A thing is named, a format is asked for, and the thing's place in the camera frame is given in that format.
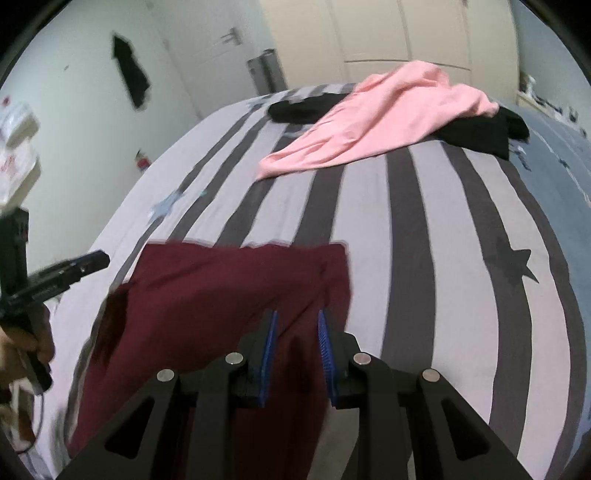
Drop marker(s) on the striped star bed sheet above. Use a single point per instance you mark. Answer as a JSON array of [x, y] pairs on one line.
[[415, 240]]

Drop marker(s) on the maroon t-shirt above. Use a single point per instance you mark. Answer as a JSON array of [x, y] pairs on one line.
[[207, 295]]

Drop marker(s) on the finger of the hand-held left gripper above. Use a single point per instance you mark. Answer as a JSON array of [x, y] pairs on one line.
[[51, 293], [81, 265]]

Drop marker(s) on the white tote bag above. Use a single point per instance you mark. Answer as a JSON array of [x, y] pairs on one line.
[[16, 175]]

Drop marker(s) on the small white device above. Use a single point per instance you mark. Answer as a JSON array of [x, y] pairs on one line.
[[531, 84]]

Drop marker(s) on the white door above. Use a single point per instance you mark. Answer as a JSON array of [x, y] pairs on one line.
[[203, 55]]

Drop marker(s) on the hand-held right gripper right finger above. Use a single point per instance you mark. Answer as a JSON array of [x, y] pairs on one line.
[[327, 360]]

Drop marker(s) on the pink garment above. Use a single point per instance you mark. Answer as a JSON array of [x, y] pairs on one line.
[[383, 115]]

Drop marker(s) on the white plastic bag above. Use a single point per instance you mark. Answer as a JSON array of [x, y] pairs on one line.
[[16, 122]]

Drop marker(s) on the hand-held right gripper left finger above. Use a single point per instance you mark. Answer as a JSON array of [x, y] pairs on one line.
[[268, 364]]

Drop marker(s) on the grey ribbed suitcase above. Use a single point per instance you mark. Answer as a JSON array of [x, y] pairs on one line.
[[265, 71]]

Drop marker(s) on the person's left hand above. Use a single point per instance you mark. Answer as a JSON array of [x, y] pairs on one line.
[[39, 341]]

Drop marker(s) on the white nightstand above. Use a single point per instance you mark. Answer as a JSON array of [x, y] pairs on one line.
[[554, 110]]

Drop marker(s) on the black hanging garment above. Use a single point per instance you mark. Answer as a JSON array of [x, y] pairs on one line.
[[134, 74]]

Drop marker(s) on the red fire extinguisher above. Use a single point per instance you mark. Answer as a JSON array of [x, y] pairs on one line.
[[143, 160]]

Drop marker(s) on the cream wardrobe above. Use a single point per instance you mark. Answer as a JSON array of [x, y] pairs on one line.
[[369, 32]]

